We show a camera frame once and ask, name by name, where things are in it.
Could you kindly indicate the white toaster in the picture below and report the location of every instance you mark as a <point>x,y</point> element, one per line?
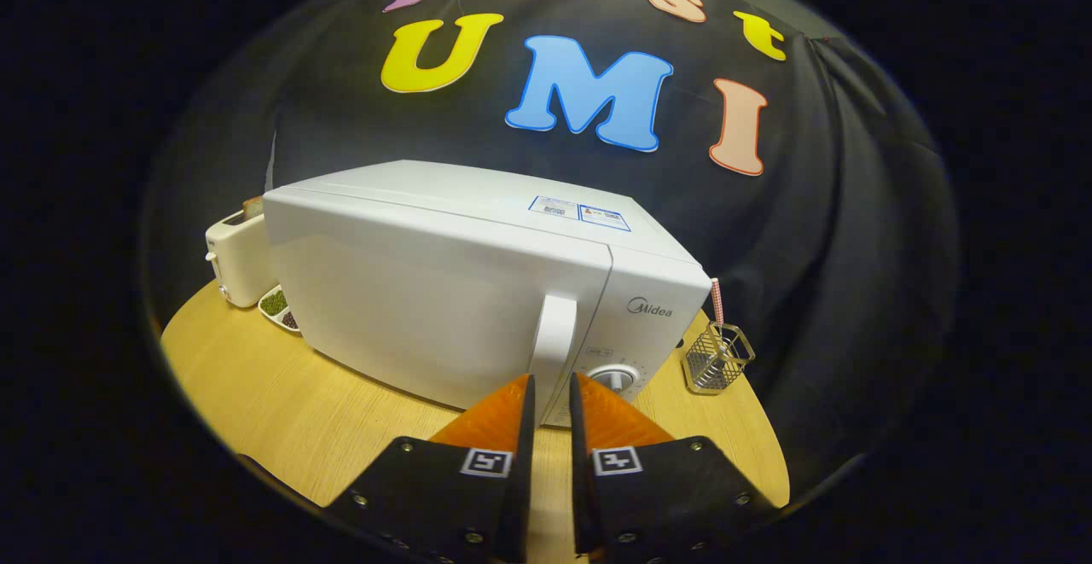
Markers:
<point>243,261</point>

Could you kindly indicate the striped drinking straw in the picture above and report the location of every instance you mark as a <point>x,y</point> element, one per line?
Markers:
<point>717,304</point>

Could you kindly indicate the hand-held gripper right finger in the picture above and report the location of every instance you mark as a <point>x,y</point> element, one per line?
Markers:
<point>580,444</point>

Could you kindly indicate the toast slice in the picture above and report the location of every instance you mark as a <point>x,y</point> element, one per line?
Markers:
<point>252,208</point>

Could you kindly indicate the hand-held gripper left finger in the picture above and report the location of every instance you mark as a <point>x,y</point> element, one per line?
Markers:
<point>525,444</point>

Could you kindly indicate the white divided snack tray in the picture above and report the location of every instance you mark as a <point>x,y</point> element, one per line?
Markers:
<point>275,304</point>

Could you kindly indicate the white microwave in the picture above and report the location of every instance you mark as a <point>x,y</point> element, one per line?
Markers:
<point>426,291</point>

